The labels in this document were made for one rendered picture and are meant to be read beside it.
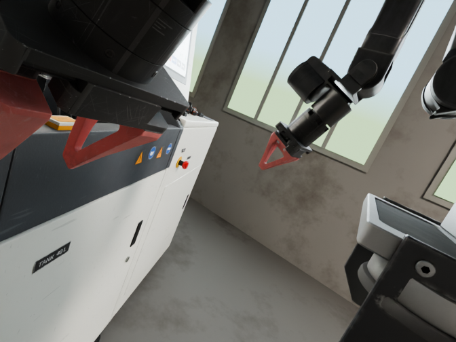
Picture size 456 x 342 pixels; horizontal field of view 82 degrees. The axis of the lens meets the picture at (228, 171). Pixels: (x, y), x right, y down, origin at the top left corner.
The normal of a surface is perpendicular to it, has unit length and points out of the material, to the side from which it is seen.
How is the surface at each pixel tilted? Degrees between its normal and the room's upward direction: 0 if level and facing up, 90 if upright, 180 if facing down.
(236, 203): 90
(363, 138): 90
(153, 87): 26
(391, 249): 90
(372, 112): 90
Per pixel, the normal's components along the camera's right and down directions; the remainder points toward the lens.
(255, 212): -0.47, 0.00
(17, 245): 0.91, 0.40
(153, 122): 0.70, -0.62
